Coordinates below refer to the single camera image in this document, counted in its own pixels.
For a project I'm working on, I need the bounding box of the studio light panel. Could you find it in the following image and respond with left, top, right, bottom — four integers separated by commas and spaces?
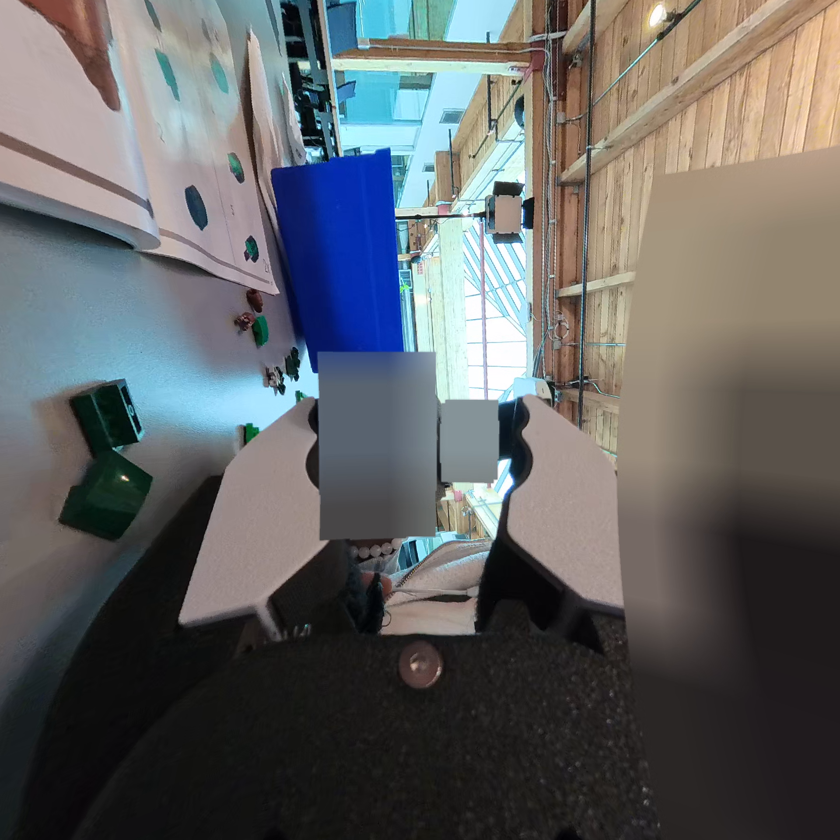
484, 180, 536, 245

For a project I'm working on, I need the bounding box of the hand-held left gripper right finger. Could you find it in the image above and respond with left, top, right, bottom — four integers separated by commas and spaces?
474, 394, 626, 634

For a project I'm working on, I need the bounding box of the grey desk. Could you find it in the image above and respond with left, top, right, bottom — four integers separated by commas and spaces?
0, 197, 322, 723

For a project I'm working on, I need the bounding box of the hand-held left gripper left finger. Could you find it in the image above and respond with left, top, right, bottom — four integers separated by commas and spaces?
177, 397, 352, 641

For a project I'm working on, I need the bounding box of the beige paper sheet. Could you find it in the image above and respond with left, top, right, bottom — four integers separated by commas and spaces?
246, 26, 307, 219

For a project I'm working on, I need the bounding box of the dark green slope brick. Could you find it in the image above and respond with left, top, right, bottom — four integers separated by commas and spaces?
59, 449, 154, 542
69, 378, 144, 458

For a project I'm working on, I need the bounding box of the light stand pole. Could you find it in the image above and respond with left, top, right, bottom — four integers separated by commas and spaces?
395, 205, 490, 221

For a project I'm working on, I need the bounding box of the blue plastic panel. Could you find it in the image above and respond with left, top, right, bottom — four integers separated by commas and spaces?
270, 147, 405, 355

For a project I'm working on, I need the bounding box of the open instruction booklet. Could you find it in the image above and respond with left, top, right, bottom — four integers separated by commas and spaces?
0, 0, 280, 296

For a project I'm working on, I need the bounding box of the white security camera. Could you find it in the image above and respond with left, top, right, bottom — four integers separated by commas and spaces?
504, 375, 559, 404

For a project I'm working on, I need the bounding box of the grey zip hoodie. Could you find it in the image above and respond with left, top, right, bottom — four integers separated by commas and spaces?
384, 538, 494, 637

